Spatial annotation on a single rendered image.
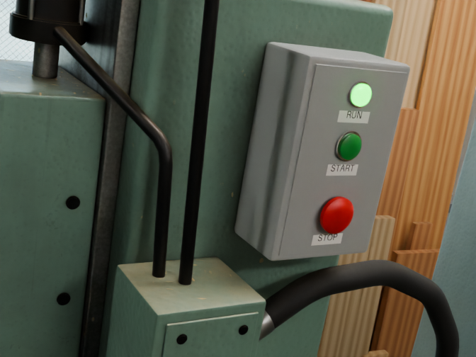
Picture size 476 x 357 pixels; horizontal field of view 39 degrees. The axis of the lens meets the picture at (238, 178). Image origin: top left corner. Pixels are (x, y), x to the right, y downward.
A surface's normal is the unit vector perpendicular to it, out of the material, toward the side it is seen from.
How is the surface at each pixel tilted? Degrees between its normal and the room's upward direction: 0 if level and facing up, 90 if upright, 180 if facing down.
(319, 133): 90
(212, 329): 90
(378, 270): 52
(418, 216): 87
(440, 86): 87
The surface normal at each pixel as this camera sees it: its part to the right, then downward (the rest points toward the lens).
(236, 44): 0.50, 0.33
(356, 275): 0.51, -0.32
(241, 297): 0.16, -0.94
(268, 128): -0.85, 0.01
